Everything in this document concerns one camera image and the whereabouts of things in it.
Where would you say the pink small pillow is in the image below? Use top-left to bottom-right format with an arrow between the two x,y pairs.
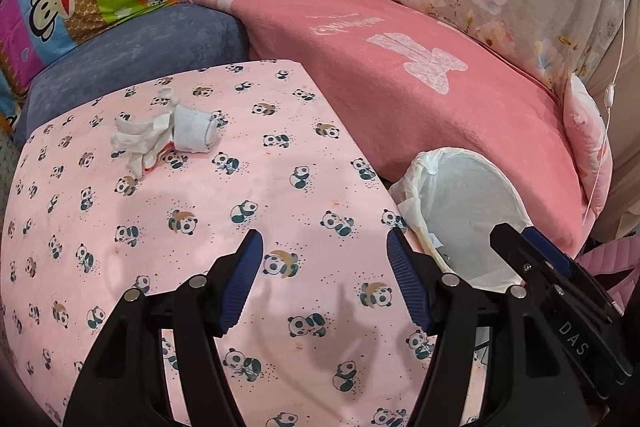
563,74 -> 613,218

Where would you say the white lined trash bin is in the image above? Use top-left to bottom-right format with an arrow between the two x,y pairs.
390,147 -> 533,293

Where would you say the blue-grey upholstered stool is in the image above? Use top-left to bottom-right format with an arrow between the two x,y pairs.
13,3 -> 248,148

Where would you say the pink quilted jacket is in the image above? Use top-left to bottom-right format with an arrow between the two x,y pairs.
577,235 -> 639,309

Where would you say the white thin cable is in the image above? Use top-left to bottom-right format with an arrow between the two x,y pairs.
581,0 -> 629,228

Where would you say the pink bed blanket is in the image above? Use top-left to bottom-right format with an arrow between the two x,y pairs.
178,0 -> 589,258

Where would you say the pink panda print cloth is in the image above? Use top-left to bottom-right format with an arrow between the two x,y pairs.
1,61 -> 434,426

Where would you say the white sock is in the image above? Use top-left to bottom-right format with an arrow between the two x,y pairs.
172,104 -> 219,153

